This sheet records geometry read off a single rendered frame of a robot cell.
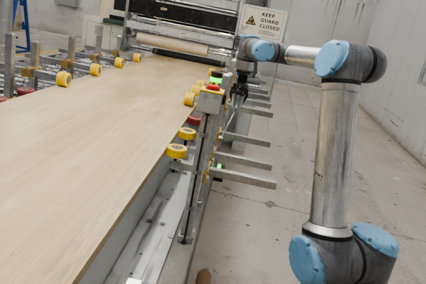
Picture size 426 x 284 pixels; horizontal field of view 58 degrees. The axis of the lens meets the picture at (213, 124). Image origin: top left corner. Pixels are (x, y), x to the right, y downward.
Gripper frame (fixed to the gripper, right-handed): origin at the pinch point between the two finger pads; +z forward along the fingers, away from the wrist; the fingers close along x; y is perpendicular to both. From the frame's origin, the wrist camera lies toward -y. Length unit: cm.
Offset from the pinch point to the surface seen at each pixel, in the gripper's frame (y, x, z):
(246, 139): -5.6, 8.9, 15.7
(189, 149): 19.5, -17.0, 18.5
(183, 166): 44, -16, 17
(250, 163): 19.4, 11.5, 19.2
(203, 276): 7, 1, 93
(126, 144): 50, -38, 11
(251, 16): -230, -3, -48
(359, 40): -849, 276, -49
